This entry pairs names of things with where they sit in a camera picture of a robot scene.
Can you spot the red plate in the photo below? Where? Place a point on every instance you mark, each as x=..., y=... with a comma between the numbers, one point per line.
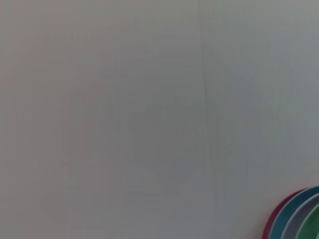
x=266, y=231

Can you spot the light green plate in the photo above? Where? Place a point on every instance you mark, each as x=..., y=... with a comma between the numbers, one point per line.
x=311, y=224

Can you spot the blue plate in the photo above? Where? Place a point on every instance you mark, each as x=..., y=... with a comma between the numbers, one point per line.
x=286, y=211

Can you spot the purple plate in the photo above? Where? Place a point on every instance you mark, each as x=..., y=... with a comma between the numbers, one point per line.
x=289, y=230

